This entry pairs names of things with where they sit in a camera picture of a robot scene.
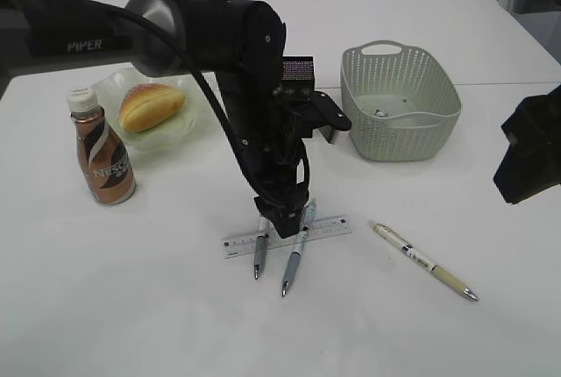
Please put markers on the yellow bread loaf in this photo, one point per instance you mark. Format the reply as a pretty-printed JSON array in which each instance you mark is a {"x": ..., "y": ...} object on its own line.
[{"x": 147, "y": 105}]

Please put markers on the pale green glass plate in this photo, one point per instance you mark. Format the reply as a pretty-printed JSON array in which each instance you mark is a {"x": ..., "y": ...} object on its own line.
[{"x": 112, "y": 90}]

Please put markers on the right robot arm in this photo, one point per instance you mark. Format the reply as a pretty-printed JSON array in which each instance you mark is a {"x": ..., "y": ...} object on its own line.
[{"x": 532, "y": 161}]

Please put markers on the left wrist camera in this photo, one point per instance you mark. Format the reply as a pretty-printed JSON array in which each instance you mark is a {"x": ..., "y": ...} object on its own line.
[{"x": 327, "y": 117}]

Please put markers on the blue grey pen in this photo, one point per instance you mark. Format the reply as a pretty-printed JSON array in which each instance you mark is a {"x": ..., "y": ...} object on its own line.
[{"x": 308, "y": 217}]

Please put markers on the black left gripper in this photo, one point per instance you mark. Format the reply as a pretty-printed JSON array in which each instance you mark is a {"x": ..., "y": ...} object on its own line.
[{"x": 266, "y": 131}]

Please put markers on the clear plastic ruler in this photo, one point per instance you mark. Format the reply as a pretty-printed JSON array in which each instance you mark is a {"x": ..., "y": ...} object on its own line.
[{"x": 322, "y": 228}]

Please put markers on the black mesh pen holder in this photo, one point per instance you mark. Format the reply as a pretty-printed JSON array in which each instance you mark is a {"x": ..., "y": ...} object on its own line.
[{"x": 297, "y": 83}]

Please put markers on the brown coffee drink bottle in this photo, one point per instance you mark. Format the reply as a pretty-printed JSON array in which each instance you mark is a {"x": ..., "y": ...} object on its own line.
[{"x": 101, "y": 154}]

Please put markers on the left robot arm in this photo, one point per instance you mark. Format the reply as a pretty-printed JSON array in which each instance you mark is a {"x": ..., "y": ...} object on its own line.
[{"x": 234, "y": 49}]

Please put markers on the pale green plastic basket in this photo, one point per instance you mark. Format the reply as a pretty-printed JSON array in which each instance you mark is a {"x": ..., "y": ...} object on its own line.
[{"x": 410, "y": 85}]

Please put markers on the grey grip pen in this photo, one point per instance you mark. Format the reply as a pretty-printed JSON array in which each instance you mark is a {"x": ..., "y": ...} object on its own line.
[{"x": 259, "y": 257}]

